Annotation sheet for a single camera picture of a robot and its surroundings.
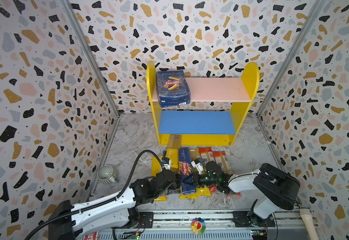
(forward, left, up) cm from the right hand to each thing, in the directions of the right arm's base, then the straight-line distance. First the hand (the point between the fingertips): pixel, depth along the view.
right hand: (181, 181), depth 78 cm
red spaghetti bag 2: (+19, -14, -7) cm, 24 cm away
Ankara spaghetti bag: (-4, +6, -6) cm, 9 cm away
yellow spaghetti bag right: (-3, -10, -5) cm, 12 cm away
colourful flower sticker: (-19, -8, -7) cm, 22 cm away
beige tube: (-15, -62, -7) cm, 64 cm away
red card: (-23, +40, -7) cm, 47 cm away
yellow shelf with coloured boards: (+63, -28, -5) cm, 69 cm away
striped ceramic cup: (+6, +44, -8) cm, 46 cm away
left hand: (+2, +2, +4) cm, 4 cm away
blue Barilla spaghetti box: (+6, -2, -1) cm, 6 cm away
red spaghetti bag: (+18, -25, -7) cm, 31 cm away
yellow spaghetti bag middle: (-5, -6, -9) cm, 11 cm away
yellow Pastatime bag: (+26, +5, -5) cm, 27 cm away
